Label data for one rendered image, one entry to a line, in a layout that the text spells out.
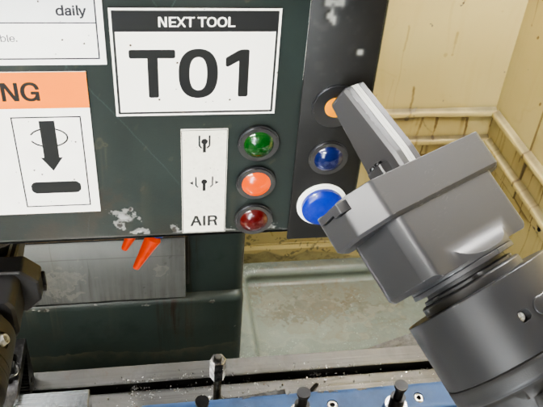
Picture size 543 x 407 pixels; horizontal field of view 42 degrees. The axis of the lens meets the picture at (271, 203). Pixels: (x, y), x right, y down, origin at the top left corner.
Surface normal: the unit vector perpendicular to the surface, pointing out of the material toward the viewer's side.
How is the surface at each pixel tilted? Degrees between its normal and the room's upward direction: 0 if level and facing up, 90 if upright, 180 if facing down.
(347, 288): 0
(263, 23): 90
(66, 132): 90
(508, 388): 66
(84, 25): 90
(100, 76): 90
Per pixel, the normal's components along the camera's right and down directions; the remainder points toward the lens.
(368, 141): -0.78, 0.35
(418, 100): 0.14, 0.62
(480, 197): 0.36, -0.42
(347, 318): 0.07, -0.78
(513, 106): -0.99, 0.04
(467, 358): -0.63, 0.20
